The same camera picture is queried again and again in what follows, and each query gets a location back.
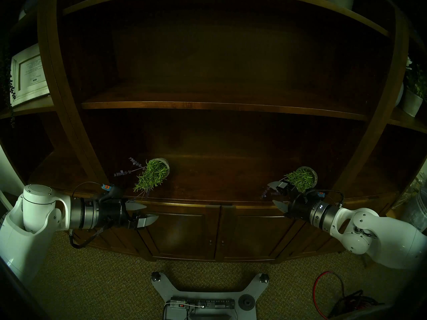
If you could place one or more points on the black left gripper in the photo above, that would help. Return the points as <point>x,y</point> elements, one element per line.
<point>113,214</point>

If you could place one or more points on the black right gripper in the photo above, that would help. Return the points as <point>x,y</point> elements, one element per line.
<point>300,207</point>

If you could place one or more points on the fake lavender plant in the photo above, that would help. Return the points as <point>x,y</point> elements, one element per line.
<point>151,176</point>
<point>302,179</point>

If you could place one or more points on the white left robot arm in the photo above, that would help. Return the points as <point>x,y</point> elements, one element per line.
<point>30,222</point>

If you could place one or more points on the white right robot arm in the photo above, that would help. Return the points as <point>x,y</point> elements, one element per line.
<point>383,232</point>

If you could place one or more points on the green plant in white pot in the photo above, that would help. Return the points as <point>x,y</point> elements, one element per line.
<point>411,102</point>

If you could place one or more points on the dark hanging bead plant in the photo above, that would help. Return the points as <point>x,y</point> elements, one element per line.
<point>12,89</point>

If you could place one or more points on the wooden cabinet door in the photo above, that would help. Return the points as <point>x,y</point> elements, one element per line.
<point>257,232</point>
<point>180,232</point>

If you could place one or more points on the black star knob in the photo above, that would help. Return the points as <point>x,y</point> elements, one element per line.
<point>156,276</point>
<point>264,277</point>

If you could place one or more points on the dark wooden bookshelf cabinet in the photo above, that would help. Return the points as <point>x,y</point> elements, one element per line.
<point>213,176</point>

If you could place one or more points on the gray robot column base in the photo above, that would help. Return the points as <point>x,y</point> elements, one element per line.
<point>176,314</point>

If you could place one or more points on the black power strip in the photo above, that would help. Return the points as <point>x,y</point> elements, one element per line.
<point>213,303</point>

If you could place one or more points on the clear plastic container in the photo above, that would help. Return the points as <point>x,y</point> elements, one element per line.
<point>415,209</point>

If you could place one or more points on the white framed certificate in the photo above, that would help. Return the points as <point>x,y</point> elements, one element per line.
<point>30,76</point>

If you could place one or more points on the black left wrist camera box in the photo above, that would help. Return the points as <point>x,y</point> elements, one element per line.
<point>115,193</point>

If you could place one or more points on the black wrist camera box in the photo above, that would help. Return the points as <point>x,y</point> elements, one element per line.
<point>313,197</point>
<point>115,193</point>

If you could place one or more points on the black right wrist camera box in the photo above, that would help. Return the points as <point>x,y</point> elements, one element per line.
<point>313,197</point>

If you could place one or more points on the gray robot base plate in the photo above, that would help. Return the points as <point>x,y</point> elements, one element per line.
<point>200,294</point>

